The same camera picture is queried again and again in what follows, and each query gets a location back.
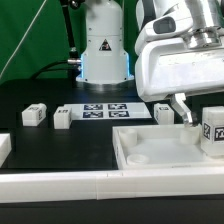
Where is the white sheet with tags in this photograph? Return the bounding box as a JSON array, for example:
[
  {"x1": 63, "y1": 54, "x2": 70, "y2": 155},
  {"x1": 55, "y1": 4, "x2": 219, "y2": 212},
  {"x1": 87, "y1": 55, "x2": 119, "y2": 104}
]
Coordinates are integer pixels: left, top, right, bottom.
[{"x1": 65, "y1": 102, "x2": 151, "y2": 120}]

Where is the white obstacle fence wall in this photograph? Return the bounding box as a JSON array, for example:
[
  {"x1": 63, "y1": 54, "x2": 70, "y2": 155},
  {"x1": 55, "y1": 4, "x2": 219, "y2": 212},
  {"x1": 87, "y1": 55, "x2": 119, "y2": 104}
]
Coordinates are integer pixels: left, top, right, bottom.
[{"x1": 0, "y1": 166, "x2": 224, "y2": 203}]

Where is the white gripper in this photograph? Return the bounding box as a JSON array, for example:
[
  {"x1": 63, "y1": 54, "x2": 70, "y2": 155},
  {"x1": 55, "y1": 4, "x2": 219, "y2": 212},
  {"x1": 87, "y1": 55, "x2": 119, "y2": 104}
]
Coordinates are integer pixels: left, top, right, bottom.
[{"x1": 135, "y1": 16, "x2": 224, "y2": 127}]

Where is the black cable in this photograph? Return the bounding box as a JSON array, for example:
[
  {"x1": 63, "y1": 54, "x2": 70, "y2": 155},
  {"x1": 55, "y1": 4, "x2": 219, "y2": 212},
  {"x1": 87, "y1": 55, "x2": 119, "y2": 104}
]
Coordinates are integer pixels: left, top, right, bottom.
[{"x1": 30, "y1": 59, "x2": 82, "y2": 80}]

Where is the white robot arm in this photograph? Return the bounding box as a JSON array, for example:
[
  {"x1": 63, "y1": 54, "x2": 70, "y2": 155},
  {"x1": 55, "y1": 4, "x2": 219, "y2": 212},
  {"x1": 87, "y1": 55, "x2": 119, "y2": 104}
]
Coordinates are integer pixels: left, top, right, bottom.
[{"x1": 77, "y1": 0, "x2": 224, "y2": 126}]

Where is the white cable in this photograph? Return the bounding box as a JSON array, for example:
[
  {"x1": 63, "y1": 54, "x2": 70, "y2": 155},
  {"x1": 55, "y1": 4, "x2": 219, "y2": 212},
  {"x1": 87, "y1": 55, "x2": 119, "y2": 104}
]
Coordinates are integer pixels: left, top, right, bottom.
[{"x1": 0, "y1": 0, "x2": 48, "y2": 79}]

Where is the white square tabletop part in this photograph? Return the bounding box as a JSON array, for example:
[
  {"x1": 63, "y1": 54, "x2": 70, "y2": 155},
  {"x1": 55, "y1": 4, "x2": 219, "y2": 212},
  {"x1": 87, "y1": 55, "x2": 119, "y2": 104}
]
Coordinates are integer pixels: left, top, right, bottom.
[{"x1": 112, "y1": 124, "x2": 224, "y2": 170}]

